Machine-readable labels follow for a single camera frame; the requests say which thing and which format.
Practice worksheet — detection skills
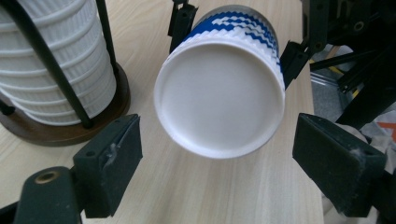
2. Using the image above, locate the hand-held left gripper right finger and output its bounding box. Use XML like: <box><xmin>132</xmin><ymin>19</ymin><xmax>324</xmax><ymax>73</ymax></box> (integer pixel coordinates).
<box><xmin>291</xmin><ymin>112</ymin><xmax>388</xmax><ymax>218</ymax></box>

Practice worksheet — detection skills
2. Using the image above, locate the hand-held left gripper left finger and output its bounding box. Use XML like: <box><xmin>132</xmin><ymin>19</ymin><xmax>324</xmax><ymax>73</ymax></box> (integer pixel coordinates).
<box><xmin>72</xmin><ymin>113</ymin><xmax>145</xmax><ymax>219</ymax></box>

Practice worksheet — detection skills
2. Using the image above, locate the dark wooden wire cup holder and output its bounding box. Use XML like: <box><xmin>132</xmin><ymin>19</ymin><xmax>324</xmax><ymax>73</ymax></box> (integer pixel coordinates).
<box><xmin>0</xmin><ymin>0</ymin><xmax>132</xmax><ymax>147</ymax></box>

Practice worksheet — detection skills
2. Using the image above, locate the blue and white paper cup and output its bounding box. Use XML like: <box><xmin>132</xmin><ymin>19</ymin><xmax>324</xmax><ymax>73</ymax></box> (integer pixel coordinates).
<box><xmin>153</xmin><ymin>4</ymin><xmax>287</xmax><ymax>161</ymax></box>

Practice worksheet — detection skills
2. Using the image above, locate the stack of white ribbed cups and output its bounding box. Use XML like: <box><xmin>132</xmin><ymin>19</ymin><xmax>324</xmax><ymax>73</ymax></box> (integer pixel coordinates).
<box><xmin>0</xmin><ymin>0</ymin><xmax>118</xmax><ymax>127</ymax></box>

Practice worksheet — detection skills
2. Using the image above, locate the metal floor rail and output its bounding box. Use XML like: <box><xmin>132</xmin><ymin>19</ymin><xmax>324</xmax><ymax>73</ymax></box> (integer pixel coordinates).
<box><xmin>310</xmin><ymin>73</ymin><xmax>345</xmax><ymax>92</ymax></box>

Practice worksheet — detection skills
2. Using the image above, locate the black metal frame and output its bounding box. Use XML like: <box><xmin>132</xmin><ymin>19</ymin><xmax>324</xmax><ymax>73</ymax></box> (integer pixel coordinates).
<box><xmin>309</xmin><ymin>50</ymin><xmax>396</xmax><ymax>131</ymax></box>

